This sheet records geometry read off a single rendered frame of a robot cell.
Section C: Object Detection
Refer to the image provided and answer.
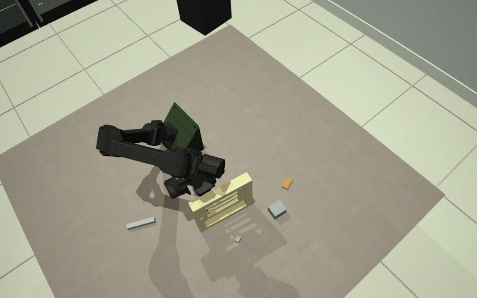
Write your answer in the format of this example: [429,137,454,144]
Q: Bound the orange rectangular block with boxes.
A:
[282,177,292,189]

